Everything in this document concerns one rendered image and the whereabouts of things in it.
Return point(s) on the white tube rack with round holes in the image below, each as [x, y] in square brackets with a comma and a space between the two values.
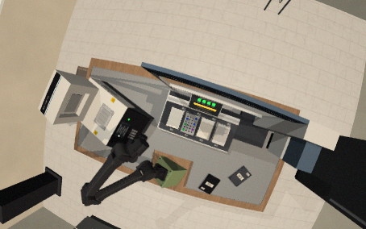
[189, 123]

